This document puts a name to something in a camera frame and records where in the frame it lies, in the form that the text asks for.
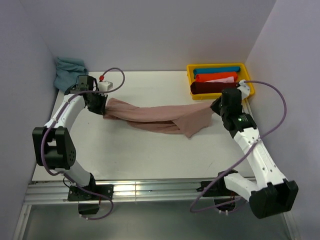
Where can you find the crumpled teal t-shirt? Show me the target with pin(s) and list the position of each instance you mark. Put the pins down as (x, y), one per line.
(67, 72)

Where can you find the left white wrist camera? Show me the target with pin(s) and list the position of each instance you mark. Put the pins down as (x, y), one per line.
(104, 86)

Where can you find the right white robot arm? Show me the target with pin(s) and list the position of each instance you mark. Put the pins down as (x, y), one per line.
(272, 193)

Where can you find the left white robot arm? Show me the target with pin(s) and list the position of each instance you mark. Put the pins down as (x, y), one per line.
(53, 145)

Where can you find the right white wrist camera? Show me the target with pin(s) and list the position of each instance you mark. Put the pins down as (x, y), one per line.
(244, 89)

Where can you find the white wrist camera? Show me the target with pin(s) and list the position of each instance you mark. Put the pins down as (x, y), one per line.
(104, 86)
(244, 89)

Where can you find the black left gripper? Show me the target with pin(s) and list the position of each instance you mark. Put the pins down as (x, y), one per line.
(101, 109)

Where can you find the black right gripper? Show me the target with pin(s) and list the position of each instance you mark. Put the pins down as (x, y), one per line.
(215, 105)

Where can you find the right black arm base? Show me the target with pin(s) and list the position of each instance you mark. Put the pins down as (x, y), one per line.
(218, 190)

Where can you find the rolled blue t-shirt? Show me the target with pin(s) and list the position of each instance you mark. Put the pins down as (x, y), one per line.
(214, 70)

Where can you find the rolled maroon t-shirt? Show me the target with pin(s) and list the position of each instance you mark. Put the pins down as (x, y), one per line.
(210, 87)

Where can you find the pink printed t-shirt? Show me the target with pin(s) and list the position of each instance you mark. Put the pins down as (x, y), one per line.
(170, 119)

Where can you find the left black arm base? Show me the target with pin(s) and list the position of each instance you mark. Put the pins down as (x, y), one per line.
(88, 203)

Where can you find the rolled orange t-shirt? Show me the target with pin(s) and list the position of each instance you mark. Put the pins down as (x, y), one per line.
(223, 77)

